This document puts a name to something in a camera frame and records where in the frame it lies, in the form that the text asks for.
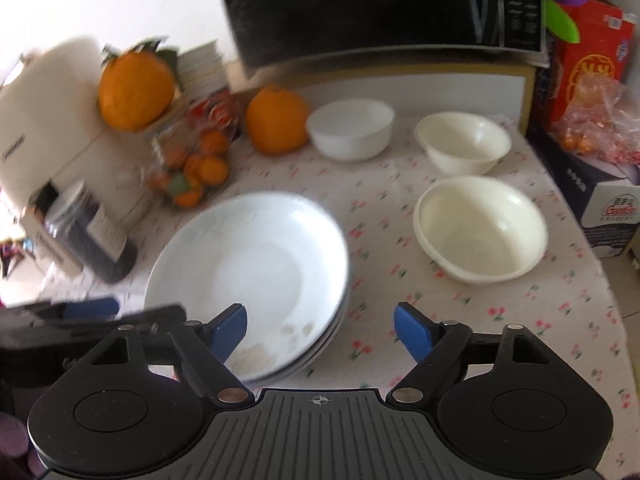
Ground dark jar with metal lid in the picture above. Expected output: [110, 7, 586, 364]
[42, 178, 138, 285]

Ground clear glass jar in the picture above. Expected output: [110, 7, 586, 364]
[150, 105, 236, 211]

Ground small cream bowl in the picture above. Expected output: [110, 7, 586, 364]
[413, 112, 512, 177]

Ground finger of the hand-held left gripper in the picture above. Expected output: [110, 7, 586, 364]
[114, 303, 188, 333]
[30, 297, 121, 322]

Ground red carton box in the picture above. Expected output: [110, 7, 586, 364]
[545, 0, 636, 133]

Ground dark blue carton box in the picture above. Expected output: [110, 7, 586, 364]
[530, 120, 640, 260]

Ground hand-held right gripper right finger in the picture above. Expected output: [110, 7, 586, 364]
[386, 302, 556, 405]

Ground white kitchen appliance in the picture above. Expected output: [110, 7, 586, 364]
[0, 35, 156, 281]

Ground colourful papers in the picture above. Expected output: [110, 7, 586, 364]
[0, 237, 36, 281]

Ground black microwave oven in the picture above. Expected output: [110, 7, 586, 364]
[210, 0, 548, 68]

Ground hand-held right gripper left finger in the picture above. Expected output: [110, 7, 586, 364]
[75, 303, 253, 406]

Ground pile of small oranges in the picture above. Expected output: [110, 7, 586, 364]
[152, 130, 232, 209]

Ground large orange with leaves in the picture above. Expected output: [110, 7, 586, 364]
[97, 36, 180, 132]

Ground plastic bag of oranges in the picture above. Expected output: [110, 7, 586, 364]
[557, 67, 640, 171]

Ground red labelled cup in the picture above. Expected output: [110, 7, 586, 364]
[192, 87, 241, 141]

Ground stack of paper cups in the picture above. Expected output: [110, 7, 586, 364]
[177, 42, 228, 96]

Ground blue patterned plate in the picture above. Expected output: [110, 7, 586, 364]
[260, 300, 351, 378]
[280, 312, 347, 380]

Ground large cream bowl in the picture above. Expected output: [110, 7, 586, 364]
[413, 175, 549, 287]

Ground cherry print tablecloth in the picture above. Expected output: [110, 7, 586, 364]
[0, 115, 633, 411]

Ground white bowl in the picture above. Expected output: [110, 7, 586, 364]
[306, 101, 396, 162]

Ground green plastic toy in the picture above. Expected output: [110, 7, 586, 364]
[544, 0, 583, 43]

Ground white plate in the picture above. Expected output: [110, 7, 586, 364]
[143, 192, 350, 381]

